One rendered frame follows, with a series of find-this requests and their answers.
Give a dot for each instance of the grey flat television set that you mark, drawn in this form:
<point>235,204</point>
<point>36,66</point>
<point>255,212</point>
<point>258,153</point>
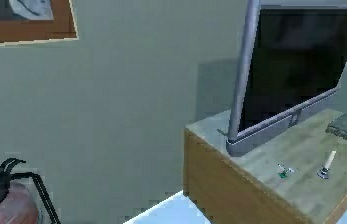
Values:
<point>294,66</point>

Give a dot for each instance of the brown wooden television cabinet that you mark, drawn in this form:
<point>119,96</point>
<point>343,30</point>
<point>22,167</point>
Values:
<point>247,196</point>

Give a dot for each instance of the small green and silver keys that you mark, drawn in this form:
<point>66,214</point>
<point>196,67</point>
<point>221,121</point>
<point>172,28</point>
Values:
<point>284,170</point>

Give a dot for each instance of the white candle in grey holder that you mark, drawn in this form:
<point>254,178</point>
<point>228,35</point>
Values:
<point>327,164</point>

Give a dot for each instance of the pink round bin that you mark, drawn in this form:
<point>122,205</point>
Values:
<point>12,208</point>

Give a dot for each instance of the brown framed wall picture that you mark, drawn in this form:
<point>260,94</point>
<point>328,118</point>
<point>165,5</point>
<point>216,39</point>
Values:
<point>27,31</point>

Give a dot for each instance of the dark grey flat box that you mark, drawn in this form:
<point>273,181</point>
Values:
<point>345,125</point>

